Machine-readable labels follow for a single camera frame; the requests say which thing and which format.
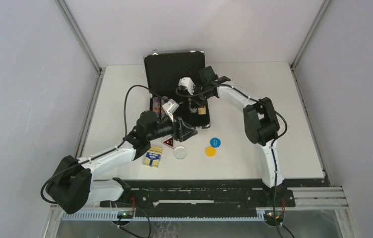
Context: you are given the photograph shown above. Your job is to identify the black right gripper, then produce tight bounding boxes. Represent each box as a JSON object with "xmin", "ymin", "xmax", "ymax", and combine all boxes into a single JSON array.
[{"xmin": 187, "ymin": 84, "xmax": 215, "ymax": 108}]

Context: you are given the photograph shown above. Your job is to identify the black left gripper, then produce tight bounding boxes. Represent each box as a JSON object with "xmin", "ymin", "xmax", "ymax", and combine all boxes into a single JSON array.
[{"xmin": 147, "ymin": 112, "xmax": 197, "ymax": 143}]

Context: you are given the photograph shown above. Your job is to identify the white dealer button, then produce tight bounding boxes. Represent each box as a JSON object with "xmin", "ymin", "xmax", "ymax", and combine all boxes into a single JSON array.
[{"xmin": 173, "ymin": 146, "xmax": 187, "ymax": 160}]

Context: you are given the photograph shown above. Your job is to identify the yellow blue card deck box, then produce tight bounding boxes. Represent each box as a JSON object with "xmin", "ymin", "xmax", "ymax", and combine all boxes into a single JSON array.
[{"xmin": 143, "ymin": 146, "xmax": 163, "ymax": 168}]

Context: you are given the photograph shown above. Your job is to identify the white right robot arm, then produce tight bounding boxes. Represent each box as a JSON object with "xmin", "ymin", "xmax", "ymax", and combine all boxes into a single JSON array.
[{"xmin": 178, "ymin": 66, "xmax": 285, "ymax": 206}]

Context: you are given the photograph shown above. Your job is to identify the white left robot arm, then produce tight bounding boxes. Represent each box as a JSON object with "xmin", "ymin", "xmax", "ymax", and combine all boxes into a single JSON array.
[{"xmin": 41, "ymin": 111, "xmax": 198, "ymax": 214}]

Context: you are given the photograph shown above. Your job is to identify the triangular all in button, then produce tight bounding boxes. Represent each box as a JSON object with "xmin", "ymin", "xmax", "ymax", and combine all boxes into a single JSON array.
[{"xmin": 161, "ymin": 137, "xmax": 175, "ymax": 149}]

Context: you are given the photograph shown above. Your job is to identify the right chip row yellow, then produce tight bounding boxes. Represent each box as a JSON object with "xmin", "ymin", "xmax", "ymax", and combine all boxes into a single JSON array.
[{"xmin": 197, "ymin": 106, "xmax": 207, "ymax": 115}]

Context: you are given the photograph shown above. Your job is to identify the right chip row orange blue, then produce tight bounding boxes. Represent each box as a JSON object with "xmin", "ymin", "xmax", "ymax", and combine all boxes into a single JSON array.
[{"xmin": 188, "ymin": 100, "xmax": 197, "ymax": 114}]

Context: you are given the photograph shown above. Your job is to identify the yellow big blind button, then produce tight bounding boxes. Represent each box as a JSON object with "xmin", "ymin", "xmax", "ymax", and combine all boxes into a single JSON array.
[{"xmin": 205, "ymin": 146, "xmax": 217, "ymax": 157}]

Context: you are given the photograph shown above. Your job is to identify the blue small blind button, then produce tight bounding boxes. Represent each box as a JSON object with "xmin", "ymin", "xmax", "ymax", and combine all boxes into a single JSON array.
[{"xmin": 210, "ymin": 137, "xmax": 221, "ymax": 148}]

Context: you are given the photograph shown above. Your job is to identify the left chip row purple end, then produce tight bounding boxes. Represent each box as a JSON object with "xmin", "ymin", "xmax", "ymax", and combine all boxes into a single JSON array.
[{"xmin": 152, "ymin": 97, "xmax": 161, "ymax": 118}]

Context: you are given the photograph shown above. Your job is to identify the black aluminium poker case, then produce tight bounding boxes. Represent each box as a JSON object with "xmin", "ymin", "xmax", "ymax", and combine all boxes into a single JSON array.
[{"xmin": 143, "ymin": 51, "xmax": 211, "ymax": 129}]

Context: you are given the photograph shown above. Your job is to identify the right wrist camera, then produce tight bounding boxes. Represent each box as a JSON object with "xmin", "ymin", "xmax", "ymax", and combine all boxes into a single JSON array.
[{"xmin": 178, "ymin": 77, "xmax": 195, "ymax": 96}]

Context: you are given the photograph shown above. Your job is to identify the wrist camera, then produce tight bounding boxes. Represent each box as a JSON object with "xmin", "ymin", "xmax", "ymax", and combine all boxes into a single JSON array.
[
  {"xmin": 178, "ymin": 77, "xmax": 195, "ymax": 96},
  {"xmin": 162, "ymin": 99, "xmax": 179, "ymax": 122}
]

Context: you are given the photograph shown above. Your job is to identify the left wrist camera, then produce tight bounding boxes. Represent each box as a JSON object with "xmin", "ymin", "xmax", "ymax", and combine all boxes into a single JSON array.
[{"xmin": 162, "ymin": 99, "xmax": 179, "ymax": 122}]

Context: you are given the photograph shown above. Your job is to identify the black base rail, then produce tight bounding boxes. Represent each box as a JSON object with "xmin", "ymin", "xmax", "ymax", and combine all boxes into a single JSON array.
[{"xmin": 100, "ymin": 179, "xmax": 296, "ymax": 218}]

